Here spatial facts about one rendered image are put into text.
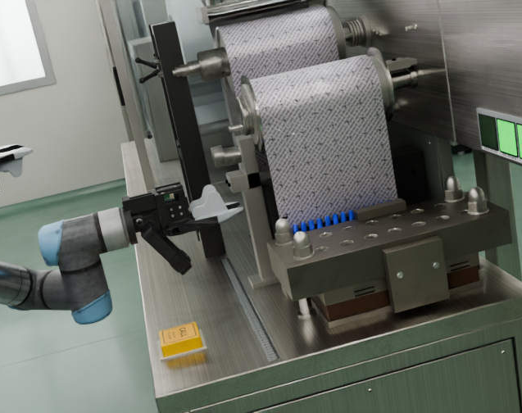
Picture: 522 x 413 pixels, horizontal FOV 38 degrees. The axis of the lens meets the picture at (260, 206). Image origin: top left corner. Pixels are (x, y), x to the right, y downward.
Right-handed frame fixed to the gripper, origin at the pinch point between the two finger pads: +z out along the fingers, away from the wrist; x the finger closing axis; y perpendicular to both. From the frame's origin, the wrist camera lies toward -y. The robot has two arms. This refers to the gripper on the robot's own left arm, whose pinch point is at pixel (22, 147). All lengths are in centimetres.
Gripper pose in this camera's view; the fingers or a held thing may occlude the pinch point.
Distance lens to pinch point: 179.8
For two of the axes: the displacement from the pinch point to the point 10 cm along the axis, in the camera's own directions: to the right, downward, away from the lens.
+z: 7.5, -3.2, 5.8
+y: 1.0, 9.2, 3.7
